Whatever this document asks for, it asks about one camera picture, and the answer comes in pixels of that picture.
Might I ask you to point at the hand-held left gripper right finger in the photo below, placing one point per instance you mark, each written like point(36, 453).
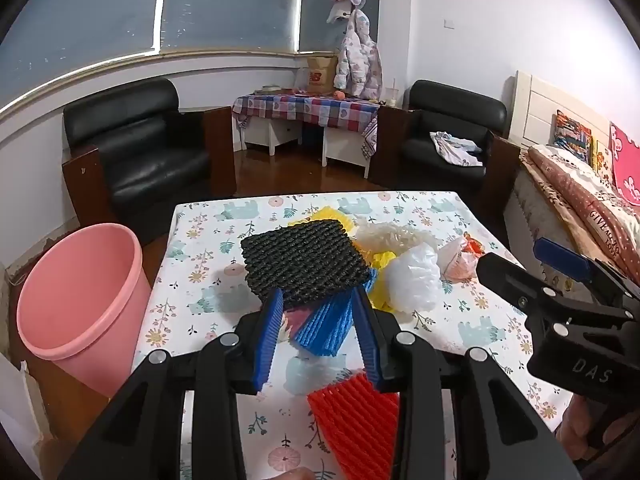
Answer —
point(367, 335)

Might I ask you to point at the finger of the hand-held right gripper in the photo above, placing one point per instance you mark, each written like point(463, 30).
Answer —
point(505, 280)
point(560, 257)

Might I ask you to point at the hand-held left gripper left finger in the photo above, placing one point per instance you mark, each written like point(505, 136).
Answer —
point(265, 340)

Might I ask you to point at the red paper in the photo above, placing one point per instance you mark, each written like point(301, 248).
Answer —
point(296, 322)

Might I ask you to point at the blue foam net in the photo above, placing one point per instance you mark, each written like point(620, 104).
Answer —
point(325, 325)

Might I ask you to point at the white orange plastic bag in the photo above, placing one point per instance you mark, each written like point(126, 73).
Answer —
point(457, 260)

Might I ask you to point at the black foam net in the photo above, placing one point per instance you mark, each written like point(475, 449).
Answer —
point(300, 260)

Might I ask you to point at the red foam net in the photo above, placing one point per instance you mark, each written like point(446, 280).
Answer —
point(350, 425)

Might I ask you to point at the clear bubble wrap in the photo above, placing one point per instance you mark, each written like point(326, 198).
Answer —
point(390, 235)

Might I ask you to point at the pink plastic bucket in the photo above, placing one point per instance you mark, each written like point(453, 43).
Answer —
point(75, 310)

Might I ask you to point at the person's right hand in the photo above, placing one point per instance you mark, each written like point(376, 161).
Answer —
point(575, 430)

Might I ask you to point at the person's left hand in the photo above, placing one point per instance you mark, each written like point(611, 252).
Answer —
point(297, 476)

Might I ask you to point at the floral bear print tablecloth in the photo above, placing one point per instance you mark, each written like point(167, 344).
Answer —
point(210, 270)

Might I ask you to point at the yellow printed pillow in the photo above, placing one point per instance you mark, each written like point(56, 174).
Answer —
point(601, 157)

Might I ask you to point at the pink printed pillow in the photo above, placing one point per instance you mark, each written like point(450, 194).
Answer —
point(627, 160)

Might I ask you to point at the colourful printed pillow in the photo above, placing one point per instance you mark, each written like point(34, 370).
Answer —
point(572, 135)

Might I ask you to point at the white printed garment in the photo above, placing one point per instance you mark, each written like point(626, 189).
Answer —
point(455, 150)

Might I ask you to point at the white bed headboard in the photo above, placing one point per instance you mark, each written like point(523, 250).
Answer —
point(535, 105)

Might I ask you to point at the black leather armchair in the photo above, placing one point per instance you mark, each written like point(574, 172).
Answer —
point(145, 160)
point(450, 110)

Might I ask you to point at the white desk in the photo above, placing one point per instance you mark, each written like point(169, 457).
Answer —
point(280, 135)

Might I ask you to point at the cup with straw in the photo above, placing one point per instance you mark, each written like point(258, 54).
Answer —
point(391, 96)

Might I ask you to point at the plaid tablecloth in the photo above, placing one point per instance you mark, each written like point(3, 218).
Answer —
point(310, 107)

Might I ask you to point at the small orange fruit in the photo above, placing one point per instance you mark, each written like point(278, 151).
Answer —
point(338, 95)

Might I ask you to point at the white tape roll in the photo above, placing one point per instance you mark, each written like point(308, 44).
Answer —
point(267, 89)

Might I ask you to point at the clear plastic bag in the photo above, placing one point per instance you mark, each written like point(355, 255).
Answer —
point(302, 80)

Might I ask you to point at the brown paper bag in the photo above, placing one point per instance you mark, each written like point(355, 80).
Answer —
point(322, 75)

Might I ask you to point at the white puffer jacket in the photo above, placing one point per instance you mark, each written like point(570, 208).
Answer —
point(357, 60)

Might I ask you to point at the frosted glass window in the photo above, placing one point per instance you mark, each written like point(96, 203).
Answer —
point(100, 20)

